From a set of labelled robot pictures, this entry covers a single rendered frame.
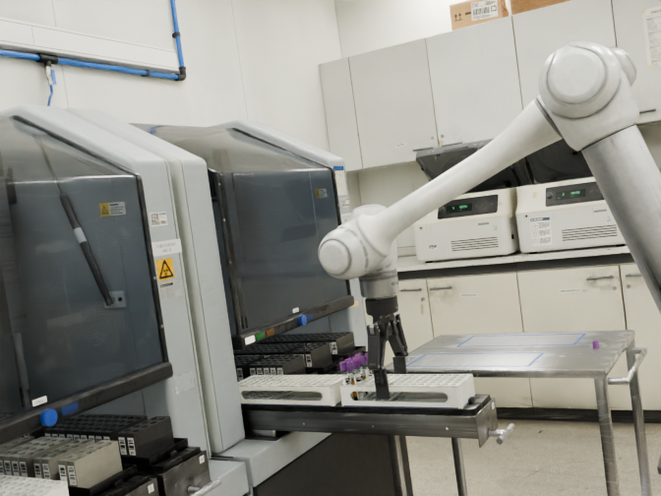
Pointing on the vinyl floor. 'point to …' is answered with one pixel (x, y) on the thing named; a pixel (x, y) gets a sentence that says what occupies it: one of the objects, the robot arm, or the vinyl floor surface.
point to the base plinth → (572, 414)
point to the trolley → (512, 360)
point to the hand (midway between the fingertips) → (391, 383)
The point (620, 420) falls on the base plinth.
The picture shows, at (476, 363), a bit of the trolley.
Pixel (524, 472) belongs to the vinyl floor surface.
